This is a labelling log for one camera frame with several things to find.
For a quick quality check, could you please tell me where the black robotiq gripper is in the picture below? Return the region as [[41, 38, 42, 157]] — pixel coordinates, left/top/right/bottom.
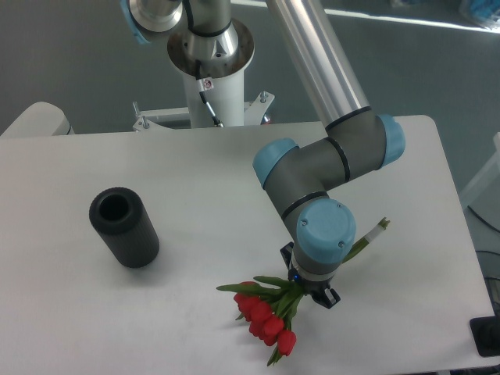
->
[[280, 242, 341, 309]]

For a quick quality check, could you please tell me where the red tulip bouquet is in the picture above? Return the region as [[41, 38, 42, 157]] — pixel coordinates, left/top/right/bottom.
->
[[216, 216, 391, 367]]

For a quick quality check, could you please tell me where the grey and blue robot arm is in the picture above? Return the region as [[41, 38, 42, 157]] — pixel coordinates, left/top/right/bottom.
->
[[121, 1, 405, 308]]

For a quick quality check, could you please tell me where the black ribbed cylindrical vase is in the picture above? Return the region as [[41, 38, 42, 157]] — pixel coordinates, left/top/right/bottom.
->
[[89, 187, 159, 269]]

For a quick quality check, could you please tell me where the black device at table edge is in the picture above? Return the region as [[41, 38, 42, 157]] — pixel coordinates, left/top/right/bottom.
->
[[470, 316, 499, 357]]

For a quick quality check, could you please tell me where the white rounded furniture corner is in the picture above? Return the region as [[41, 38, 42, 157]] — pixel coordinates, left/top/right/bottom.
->
[[1, 102, 75, 139]]

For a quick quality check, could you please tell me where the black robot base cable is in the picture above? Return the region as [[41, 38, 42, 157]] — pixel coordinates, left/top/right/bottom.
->
[[194, 59, 226, 128]]

